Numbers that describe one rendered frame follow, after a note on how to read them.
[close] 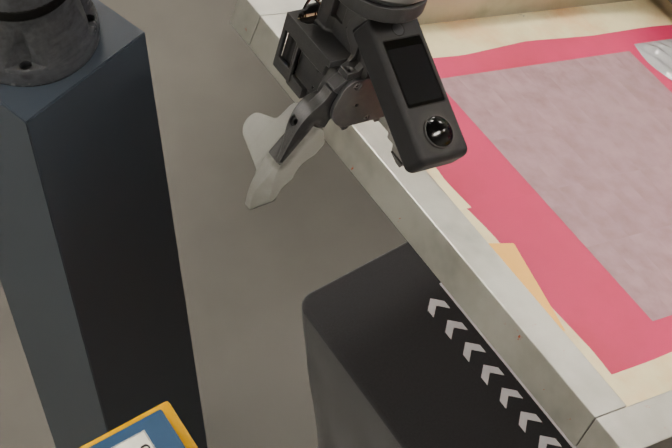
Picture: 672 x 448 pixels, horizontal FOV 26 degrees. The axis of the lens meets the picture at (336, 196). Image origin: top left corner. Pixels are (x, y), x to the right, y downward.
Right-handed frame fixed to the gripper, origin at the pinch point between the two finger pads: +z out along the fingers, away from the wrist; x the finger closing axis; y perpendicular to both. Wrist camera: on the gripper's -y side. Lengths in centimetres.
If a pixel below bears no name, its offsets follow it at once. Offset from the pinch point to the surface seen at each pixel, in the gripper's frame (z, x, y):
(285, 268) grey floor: 129, -83, 84
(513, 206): 8.8, -23.2, -0.5
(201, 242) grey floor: 132, -72, 99
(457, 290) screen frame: 6.7, -9.6, -8.4
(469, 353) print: 44, -37, 6
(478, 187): 8.6, -21.2, 2.6
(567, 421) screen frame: 6.5, -9.6, -23.2
